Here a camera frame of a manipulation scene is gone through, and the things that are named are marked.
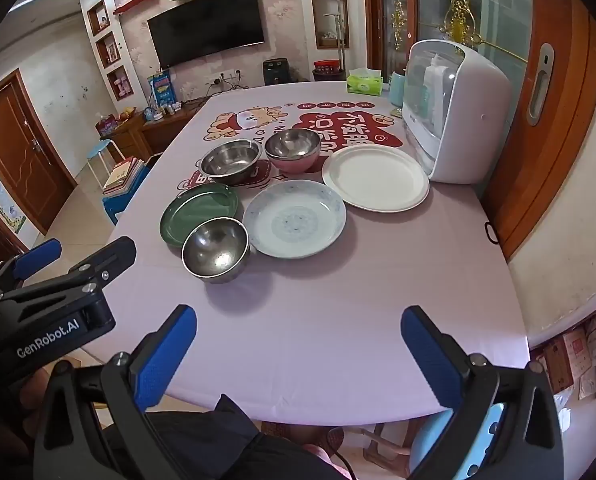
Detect light blue container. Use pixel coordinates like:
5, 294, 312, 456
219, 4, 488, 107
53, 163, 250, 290
389, 71, 407, 108

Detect white dish sterilizer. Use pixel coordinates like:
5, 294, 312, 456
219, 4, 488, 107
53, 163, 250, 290
402, 39, 512, 184

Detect person's dark pants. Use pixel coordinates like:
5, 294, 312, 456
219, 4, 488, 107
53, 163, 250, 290
102, 394, 349, 480

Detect black air fryer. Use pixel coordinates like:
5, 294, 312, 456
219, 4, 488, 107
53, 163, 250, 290
263, 58, 295, 87

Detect red lidded tin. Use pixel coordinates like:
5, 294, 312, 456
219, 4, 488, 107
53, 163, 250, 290
313, 60, 341, 82

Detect round light blue stool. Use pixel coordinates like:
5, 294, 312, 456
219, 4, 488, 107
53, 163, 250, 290
86, 140, 123, 192

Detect silver door handle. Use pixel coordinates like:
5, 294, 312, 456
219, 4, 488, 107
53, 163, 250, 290
526, 42, 555, 127

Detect labelled cardboard box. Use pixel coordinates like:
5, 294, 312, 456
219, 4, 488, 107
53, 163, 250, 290
533, 300, 596, 401

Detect wide steel bowl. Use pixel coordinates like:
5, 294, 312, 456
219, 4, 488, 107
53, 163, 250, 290
196, 139, 263, 186

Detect white wall niche shelf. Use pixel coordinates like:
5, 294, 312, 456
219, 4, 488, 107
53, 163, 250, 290
80, 0, 134, 102
298, 0, 353, 52

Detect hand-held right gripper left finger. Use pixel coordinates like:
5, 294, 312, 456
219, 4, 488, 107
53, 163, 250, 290
32, 304, 199, 480

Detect green plate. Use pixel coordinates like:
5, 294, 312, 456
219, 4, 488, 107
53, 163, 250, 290
159, 183, 242, 249

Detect gold ornament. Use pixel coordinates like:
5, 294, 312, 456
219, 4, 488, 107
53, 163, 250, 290
430, 0, 484, 51

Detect black wall television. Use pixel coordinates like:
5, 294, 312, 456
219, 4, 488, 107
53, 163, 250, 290
146, 0, 266, 70

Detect pink printed tablecloth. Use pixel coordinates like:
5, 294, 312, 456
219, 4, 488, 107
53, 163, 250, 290
92, 82, 531, 428

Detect wooden entry door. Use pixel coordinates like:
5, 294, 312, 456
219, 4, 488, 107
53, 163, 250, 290
0, 70, 78, 235

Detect red floating shelf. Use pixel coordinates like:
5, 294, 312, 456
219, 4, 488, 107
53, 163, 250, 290
112, 0, 163, 15

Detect pink bowl with steel inside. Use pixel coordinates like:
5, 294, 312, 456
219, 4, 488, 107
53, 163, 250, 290
264, 128, 322, 175

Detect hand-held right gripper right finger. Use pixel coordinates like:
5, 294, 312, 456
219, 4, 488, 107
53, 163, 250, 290
400, 305, 564, 480

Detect wooden sliding door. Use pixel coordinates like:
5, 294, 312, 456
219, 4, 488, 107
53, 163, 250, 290
478, 0, 596, 261

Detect blue printed box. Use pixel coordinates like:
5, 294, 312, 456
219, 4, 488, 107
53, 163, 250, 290
148, 71, 176, 108

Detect green tissue box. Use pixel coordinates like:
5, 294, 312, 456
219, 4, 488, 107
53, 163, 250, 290
347, 68, 384, 96

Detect blue patterned white plate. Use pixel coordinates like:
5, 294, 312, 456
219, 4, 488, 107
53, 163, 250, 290
242, 180, 347, 259

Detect wooden sideboard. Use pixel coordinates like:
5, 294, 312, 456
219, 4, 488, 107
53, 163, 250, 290
99, 95, 213, 161

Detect small steel bowl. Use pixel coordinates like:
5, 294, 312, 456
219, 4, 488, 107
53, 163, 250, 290
181, 217, 251, 284

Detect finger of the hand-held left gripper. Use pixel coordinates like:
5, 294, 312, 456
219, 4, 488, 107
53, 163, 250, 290
0, 236, 137, 311
0, 238, 62, 306

